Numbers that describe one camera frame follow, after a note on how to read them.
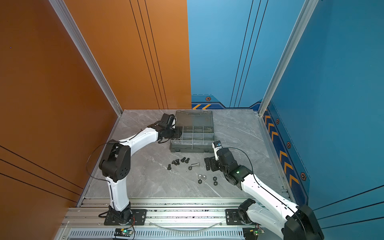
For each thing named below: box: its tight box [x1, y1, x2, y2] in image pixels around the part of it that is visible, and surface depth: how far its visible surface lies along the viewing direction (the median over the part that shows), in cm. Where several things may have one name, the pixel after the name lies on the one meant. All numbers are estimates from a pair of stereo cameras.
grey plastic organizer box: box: [170, 110, 215, 154], surface depth 105 cm
